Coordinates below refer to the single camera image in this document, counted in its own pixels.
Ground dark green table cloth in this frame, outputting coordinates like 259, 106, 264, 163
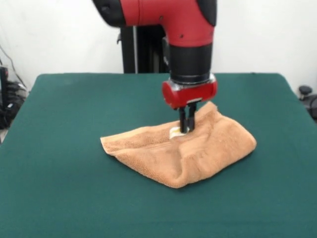
0, 72, 317, 238

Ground tan terry towel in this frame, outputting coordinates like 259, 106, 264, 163
100, 101, 258, 189

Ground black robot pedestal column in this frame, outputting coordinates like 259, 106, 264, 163
116, 24, 172, 74

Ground office chair base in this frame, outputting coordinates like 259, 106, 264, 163
298, 85, 317, 121

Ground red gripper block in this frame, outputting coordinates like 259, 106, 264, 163
162, 75, 219, 134

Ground black equipment pile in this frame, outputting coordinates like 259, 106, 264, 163
0, 65, 27, 129

